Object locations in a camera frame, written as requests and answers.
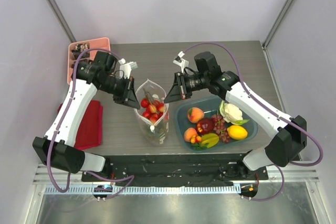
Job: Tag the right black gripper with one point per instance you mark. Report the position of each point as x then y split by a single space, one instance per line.
180 85

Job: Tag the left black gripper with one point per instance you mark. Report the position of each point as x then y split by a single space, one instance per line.
128 96

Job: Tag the red cherry bunch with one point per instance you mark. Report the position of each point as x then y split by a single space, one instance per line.
154 107

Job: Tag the orange toy peach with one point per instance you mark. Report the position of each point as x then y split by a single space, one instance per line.
195 114
189 133

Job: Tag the clear zip top bag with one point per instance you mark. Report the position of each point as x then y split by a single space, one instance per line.
156 133

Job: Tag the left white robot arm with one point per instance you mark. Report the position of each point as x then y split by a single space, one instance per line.
107 73

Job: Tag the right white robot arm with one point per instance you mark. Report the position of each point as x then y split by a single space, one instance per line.
286 132

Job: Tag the teal plastic tray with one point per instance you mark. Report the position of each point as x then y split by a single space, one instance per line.
210 107

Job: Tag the dark red toy apple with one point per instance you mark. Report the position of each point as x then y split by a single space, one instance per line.
204 126

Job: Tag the small orange cherry cluster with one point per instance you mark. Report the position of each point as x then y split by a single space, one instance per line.
195 139

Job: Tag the red folded cloth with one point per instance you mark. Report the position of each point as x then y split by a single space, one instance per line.
89 134

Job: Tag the purple toy grapes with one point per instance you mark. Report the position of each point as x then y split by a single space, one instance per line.
219 128

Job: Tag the yellow green toy starfruit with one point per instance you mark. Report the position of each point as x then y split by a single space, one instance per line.
208 141

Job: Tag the white toy cauliflower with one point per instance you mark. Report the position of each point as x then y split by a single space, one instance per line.
231 113

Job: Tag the yellow toy lemon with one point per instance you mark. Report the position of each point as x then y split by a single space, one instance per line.
237 132

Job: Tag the pink compartment organizer box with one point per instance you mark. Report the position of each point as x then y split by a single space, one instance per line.
103 42

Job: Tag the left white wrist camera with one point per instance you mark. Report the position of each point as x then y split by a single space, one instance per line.
126 68

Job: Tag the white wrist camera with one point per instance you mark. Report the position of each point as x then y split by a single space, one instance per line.
180 61
126 68

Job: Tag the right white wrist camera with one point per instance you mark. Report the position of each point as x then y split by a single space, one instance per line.
180 61

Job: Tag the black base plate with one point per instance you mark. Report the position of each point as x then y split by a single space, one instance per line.
174 170

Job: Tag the slotted white cable duct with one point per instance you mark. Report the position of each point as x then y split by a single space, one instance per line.
106 189

